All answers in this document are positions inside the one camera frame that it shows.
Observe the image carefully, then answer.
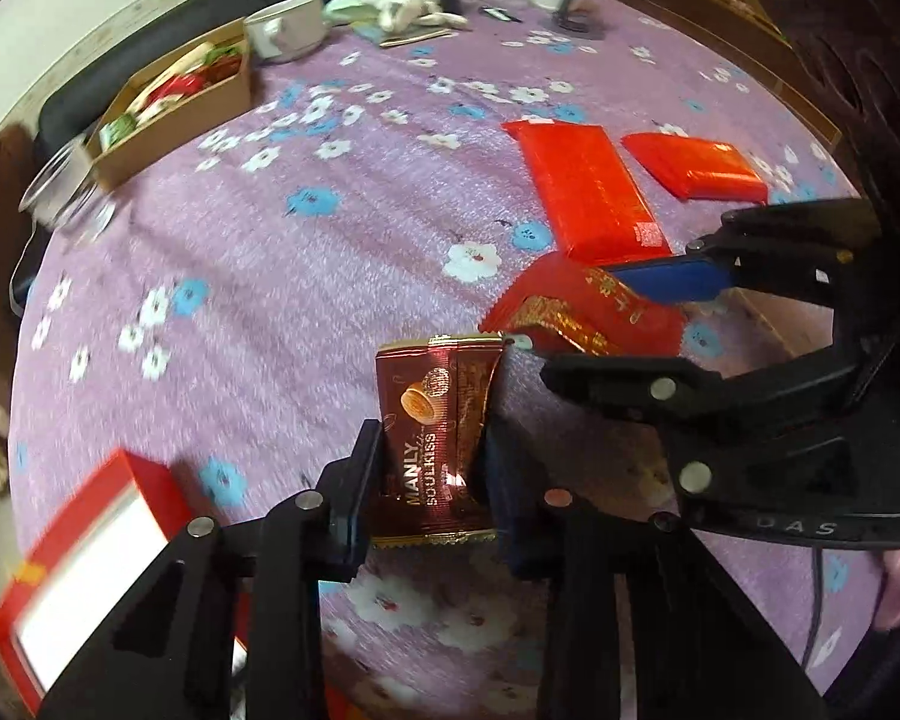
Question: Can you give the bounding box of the black sofa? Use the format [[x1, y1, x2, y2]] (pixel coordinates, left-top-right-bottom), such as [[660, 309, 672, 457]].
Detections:
[[33, 0, 497, 145]]

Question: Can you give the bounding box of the red-rimmed white box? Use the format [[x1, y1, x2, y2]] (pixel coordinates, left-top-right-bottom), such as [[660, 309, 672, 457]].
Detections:
[[0, 448, 250, 715]]

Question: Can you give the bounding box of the brown chocolate snack packet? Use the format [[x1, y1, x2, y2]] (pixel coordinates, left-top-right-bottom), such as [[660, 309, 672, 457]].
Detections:
[[373, 333, 516, 550]]

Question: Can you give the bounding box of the large red flat packet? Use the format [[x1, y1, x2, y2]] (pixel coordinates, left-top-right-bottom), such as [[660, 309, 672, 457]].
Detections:
[[501, 118, 674, 265]]

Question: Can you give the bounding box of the clear plastic cup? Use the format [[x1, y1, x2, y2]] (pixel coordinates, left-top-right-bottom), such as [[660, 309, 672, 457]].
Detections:
[[18, 138, 119, 250]]

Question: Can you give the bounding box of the white mug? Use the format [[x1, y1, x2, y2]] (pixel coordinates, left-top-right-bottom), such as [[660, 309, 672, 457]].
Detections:
[[243, 0, 329, 64]]

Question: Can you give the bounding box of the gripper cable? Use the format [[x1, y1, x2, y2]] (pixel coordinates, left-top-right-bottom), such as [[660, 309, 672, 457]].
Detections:
[[801, 546, 827, 662]]

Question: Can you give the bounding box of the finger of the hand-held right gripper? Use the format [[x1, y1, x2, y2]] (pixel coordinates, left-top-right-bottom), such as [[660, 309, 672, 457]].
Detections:
[[538, 352, 861, 497], [611, 198, 900, 407]]

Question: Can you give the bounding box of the brown cardboard box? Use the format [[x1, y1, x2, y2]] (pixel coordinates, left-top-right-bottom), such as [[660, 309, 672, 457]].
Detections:
[[85, 18, 254, 190]]

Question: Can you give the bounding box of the thin flat booklet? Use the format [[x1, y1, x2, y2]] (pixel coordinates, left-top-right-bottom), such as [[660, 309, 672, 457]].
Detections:
[[352, 19, 460, 50]]

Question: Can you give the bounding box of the white green cloth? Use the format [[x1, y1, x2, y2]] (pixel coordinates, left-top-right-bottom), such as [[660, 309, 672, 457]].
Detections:
[[322, 0, 471, 35]]

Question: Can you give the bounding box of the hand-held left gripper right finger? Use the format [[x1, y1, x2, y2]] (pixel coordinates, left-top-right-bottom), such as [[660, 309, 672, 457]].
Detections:
[[484, 420, 826, 720]]

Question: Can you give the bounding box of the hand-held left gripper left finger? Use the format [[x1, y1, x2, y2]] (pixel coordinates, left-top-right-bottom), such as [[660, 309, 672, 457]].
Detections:
[[37, 420, 385, 720]]

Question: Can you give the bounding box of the red gold-print packet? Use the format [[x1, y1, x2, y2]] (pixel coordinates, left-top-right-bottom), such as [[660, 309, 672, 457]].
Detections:
[[478, 250, 689, 359]]

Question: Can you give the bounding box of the pile of assorted snack packets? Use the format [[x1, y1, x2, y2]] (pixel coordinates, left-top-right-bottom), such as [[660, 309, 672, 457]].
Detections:
[[97, 40, 245, 152]]

